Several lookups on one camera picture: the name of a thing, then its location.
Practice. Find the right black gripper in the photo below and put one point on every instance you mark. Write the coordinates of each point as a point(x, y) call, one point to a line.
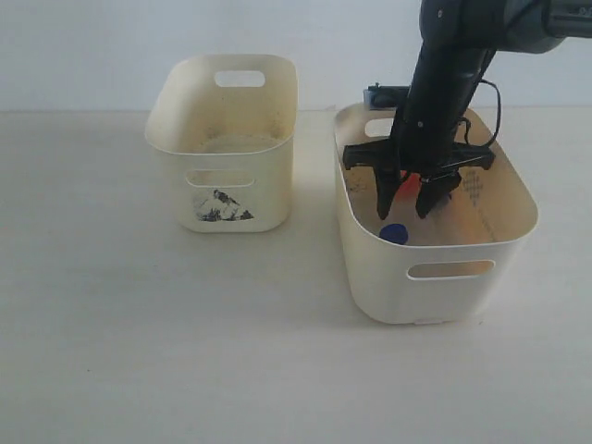
point(422, 140)

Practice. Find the orange-capped tube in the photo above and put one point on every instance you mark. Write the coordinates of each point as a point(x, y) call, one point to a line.
point(409, 188)

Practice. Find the cream plastic bin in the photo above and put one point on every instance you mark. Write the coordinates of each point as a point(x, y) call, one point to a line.
point(454, 258)
point(222, 130)

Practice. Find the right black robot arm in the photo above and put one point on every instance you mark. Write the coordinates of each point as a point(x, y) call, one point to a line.
point(459, 42)

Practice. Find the blue-capped tube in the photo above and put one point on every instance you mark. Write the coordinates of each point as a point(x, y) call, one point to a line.
point(443, 202)

